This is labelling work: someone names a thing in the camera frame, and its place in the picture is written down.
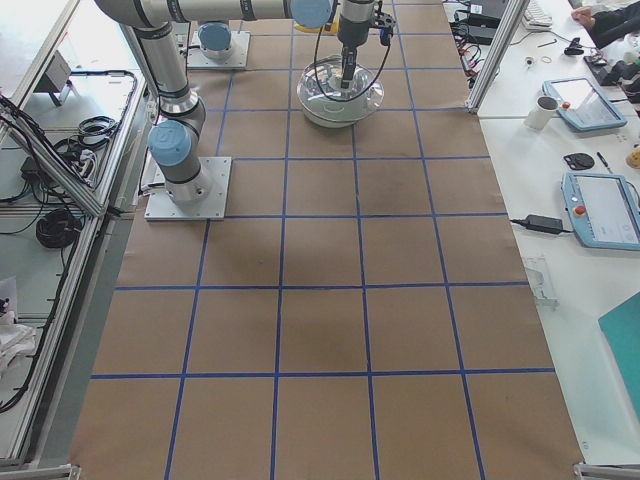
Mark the aluminium frame post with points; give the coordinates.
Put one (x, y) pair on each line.
(506, 29)

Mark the yellow corn cob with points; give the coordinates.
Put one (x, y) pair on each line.
(332, 28)

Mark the blue teach pendant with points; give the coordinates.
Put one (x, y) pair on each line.
(583, 105)
(602, 210)

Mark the near blue teach pendant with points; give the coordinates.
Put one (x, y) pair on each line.
(602, 210)

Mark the far blue teach pendant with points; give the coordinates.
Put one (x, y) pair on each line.
(583, 105)

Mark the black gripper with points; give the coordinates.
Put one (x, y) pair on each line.
(352, 27)

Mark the pale green electric pot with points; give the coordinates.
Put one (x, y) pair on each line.
(330, 114)

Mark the glass pot lid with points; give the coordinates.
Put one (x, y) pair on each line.
(323, 79)

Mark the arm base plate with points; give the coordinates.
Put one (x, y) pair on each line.
(203, 198)
(233, 58)

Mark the white mug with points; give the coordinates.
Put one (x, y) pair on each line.
(544, 109)

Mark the small black power brick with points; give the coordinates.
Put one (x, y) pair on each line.
(544, 224)

